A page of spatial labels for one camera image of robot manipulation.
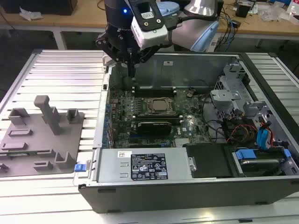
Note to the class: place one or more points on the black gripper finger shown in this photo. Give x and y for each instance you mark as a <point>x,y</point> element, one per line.
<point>105,44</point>
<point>146,54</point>

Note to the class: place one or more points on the green RAM stick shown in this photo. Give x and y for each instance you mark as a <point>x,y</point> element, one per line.
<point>22,153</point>
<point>146,87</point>

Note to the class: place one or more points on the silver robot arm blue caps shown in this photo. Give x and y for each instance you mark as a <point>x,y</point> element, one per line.
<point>201,7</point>

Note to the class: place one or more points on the black RAM slot bank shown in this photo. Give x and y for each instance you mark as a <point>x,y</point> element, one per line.
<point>156,119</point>
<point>154,93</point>

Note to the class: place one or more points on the wooden desk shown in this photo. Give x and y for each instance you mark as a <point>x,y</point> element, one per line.
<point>81,18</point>

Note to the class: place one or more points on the silver CPU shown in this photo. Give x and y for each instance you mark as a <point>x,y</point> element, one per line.
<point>161,105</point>

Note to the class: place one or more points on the round coin battery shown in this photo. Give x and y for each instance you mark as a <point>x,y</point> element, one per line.
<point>189,93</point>

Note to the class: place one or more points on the green motherboard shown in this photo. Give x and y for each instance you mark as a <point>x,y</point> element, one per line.
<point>121,109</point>

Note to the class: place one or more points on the large black box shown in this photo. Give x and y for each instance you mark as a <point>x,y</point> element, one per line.
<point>46,7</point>

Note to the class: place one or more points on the black graphics card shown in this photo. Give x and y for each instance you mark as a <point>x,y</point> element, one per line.
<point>154,128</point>

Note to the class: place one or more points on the crumpled white paper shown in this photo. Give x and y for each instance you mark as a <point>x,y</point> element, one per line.
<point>30,14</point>

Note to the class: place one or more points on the grey metal drive cage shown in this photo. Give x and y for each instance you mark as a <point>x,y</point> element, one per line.
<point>224,95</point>

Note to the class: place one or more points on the small silver heat sink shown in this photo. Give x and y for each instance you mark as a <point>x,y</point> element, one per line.
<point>182,142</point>

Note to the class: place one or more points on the small black box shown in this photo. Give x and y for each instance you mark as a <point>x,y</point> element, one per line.
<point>242,10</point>

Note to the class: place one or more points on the grey parts rack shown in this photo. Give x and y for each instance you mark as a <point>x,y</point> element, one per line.
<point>39,142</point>

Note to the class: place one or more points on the grey power supply with label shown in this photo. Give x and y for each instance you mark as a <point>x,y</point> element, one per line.
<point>112,168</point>

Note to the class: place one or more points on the black plastic shroud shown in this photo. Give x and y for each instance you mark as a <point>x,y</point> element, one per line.
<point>208,161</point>

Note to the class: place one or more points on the blue case latch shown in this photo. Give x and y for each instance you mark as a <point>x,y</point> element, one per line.
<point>79,168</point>

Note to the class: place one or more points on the clear plastic bags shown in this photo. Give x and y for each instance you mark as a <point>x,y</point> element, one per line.
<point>273,12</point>

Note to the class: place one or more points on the hard disk in blue carrier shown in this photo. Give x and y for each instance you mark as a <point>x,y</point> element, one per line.
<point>245,155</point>

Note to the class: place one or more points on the black open PC case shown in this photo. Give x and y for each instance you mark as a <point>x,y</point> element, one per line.
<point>163,198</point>

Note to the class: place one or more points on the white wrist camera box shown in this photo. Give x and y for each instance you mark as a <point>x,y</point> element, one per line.
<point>149,32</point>

